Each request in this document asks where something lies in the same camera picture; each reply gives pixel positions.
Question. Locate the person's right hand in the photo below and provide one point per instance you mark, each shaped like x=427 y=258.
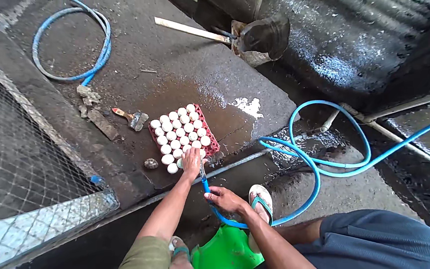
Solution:
x=229 y=200

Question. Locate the person's left hand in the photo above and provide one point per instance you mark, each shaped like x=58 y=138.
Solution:
x=191 y=166

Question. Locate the person's left fingers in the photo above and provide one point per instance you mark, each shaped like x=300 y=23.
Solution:
x=191 y=155

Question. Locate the person's right thumb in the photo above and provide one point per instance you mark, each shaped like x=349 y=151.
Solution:
x=211 y=196

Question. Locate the person's right fingers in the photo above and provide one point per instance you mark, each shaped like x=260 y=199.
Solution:
x=216 y=189

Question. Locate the person's left thumb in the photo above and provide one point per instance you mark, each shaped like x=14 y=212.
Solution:
x=203 y=161

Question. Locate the pale pipe with elbow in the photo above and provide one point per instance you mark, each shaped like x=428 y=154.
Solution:
x=328 y=121

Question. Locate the person's left forearm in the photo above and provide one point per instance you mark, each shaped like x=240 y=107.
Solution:
x=168 y=213

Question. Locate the person's right forearm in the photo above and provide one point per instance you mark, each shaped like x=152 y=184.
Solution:
x=271 y=238

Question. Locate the red egg tray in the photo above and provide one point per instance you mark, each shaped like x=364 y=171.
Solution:
x=209 y=141

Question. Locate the pile of white eggs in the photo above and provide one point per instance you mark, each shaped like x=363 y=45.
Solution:
x=180 y=132

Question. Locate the long grey pipe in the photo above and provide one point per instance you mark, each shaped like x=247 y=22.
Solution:
x=233 y=163

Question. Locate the dark round stone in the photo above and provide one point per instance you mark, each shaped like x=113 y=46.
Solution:
x=150 y=163

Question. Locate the green plastic stool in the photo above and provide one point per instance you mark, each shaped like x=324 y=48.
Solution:
x=223 y=250

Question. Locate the flat brown brick piece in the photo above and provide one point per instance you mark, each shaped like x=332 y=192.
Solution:
x=103 y=124

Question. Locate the small thin stick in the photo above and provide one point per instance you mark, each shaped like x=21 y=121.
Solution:
x=148 y=71

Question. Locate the small blue plastic piece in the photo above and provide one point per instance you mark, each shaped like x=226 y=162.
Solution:
x=96 y=179

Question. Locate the crumpled grey chunk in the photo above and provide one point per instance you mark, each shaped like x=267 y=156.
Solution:
x=88 y=95

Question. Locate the long pale wooden stick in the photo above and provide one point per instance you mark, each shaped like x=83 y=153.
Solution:
x=190 y=29

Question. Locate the dark dirty bucket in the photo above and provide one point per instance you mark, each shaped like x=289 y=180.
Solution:
x=261 y=35

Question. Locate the person's legs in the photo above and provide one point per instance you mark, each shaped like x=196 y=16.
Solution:
x=371 y=239

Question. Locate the weathered wooden beam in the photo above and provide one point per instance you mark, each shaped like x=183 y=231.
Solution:
x=28 y=102

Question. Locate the long pale pole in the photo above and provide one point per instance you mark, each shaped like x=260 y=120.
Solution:
x=390 y=135

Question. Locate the thick pale bamboo pole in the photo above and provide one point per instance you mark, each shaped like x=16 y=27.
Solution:
x=409 y=107

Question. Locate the white frame beam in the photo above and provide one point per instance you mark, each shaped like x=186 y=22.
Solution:
x=43 y=224

